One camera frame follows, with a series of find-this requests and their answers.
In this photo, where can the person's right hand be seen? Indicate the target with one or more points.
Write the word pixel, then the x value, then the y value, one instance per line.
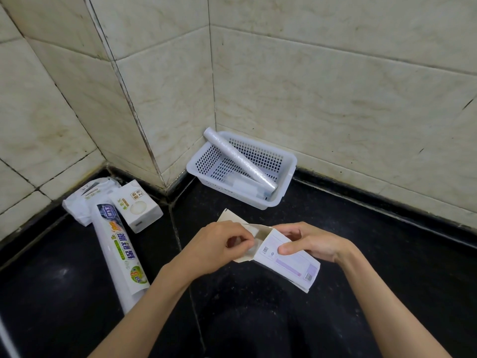
pixel 320 242

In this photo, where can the smooth white plastic wrap roll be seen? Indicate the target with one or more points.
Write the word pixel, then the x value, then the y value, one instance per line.
pixel 128 303

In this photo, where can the black countertop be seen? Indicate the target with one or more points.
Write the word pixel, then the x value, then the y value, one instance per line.
pixel 298 324

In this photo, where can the person's left hand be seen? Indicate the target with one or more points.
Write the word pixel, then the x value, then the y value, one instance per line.
pixel 212 246

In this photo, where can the white plastic basket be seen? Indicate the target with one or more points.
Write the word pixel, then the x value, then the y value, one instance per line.
pixel 223 191

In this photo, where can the person's right forearm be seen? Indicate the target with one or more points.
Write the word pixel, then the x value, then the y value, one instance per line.
pixel 391 309

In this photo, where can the clear cling film roll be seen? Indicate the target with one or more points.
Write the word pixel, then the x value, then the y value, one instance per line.
pixel 238 160

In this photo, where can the purple cardboard box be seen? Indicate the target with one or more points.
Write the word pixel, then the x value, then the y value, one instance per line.
pixel 294 264

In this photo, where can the small white bag roll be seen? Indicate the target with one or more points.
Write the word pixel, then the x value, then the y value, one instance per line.
pixel 242 184

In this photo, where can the soft white tissue pack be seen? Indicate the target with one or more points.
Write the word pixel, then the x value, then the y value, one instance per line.
pixel 80 205

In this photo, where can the white tissue box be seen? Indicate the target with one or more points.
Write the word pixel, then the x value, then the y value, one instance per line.
pixel 138 208

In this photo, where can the person's left forearm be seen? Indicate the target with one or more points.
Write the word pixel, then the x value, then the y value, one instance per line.
pixel 145 316

